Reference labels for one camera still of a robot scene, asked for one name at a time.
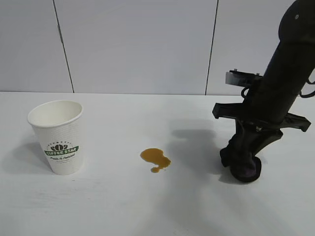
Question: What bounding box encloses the white paper coffee cup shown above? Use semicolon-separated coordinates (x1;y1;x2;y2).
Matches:
27;100;84;176

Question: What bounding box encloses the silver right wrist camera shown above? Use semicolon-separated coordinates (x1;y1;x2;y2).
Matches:
225;70;263;87

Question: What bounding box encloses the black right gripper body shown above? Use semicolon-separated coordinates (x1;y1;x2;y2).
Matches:
213;71;311;133

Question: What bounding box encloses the brown coffee spill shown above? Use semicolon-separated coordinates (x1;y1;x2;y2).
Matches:
140;147;172;174

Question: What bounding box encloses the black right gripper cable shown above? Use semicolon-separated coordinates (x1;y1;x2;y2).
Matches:
298;76;315;99

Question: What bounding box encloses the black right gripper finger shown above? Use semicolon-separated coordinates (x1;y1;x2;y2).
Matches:
243;127;284;162
233;119;250;151

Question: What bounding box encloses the black and purple cloth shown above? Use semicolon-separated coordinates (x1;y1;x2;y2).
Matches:
220;139;262;184

